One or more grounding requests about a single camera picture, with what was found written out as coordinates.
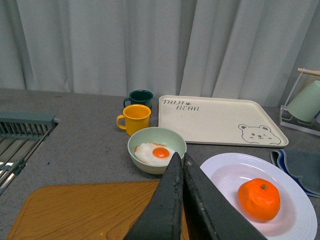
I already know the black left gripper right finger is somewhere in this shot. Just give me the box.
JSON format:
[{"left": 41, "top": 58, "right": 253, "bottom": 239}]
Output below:
[{"left": 183, "top": 153, "right": 266, "bottom": 240}]

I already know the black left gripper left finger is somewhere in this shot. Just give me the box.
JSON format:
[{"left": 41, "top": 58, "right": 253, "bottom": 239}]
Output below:
[{"left": 124, "top": 152, "right": 184, "bottom": 240}]

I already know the orange fruit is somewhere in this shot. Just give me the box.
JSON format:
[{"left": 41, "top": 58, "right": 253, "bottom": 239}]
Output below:
[{"left": 237, "top": 178, "right": 281, "bottom": 222}]

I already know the wooden cutting board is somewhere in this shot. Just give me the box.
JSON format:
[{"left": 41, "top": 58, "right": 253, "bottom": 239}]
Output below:
[{"left": 5, "top": 180, "right": 190, "bottom": 240}]

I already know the fake fried egg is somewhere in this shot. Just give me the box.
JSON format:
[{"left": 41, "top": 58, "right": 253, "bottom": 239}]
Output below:
[{"left": 134, "top": 142, "right": 175, "bottom": 166}]

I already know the light green bowl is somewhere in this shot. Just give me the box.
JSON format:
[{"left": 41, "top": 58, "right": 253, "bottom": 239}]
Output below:
[{"left": 127, "top": 127, "right": 187, "bottom": 175}]

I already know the beige bear tray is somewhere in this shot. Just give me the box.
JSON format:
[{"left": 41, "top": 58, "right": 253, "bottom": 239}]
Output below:
[{"left": 158, "top": 95, "right": 289, "bottom": 148}]

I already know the grey blue cloth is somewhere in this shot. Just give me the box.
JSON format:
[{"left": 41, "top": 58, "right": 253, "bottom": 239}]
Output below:
[{"left": 270, "top": 148, "right": 320, "bottom": 198}]

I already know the yellow mug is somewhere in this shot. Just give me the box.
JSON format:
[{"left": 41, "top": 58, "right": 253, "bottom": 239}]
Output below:
[{"left": 116, "top": 104, "right": 152, "bottom": 136}]

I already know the dark green mug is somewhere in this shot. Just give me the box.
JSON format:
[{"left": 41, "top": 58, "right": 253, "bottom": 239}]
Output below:
[{"left": 123, "top": 89, "right": 154, "bottom": 109}]

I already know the green plastic cup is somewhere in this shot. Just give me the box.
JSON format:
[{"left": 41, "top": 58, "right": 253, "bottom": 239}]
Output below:
[{"left": 287, "top": 80, "right": 320, "bottom": 122}]

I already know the green dish rack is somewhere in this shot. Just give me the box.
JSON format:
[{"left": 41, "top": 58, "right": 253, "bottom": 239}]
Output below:
[{"left": 0, "top": 111, "right": 59, "bottom": 194}]

